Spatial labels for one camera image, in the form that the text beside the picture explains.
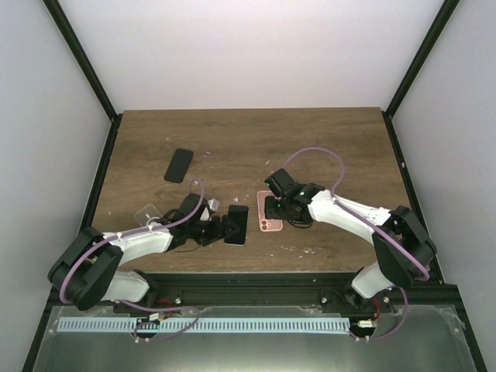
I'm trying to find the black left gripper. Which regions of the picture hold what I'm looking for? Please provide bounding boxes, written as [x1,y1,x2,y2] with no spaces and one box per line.
[188,216,240,247]

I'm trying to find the black phone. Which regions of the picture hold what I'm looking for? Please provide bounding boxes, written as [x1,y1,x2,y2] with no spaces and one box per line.
[224,205,249,246]
[164,149,194,184]

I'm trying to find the pink phone case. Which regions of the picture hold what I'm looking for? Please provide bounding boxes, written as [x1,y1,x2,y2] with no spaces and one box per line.
[257,191,284,233]

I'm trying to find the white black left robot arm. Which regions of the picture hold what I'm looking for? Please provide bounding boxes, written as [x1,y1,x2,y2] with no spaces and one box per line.
[47,193,241,313]

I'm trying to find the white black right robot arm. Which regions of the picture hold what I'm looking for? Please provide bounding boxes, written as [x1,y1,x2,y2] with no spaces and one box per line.
[263,168,437,312]

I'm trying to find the clear phone case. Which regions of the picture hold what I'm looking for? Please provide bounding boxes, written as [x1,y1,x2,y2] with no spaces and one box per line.
[134,204,162,226]

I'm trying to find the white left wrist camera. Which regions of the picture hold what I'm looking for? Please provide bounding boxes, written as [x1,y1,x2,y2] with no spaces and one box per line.
[199,198,219,222]

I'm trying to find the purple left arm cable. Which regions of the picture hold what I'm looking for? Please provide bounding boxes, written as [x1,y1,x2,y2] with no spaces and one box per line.
[58,177,206,344]

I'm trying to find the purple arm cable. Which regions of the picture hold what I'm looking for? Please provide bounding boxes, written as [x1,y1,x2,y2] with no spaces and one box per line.
[281,146,431,342]
[58,177,206,344]

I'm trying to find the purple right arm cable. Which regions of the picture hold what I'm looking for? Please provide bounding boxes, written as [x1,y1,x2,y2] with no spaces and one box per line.
[281,146,431,342]

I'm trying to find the light blue slotted cable duct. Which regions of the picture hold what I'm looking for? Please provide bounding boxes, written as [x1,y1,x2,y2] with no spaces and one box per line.
[56,317,350,335]

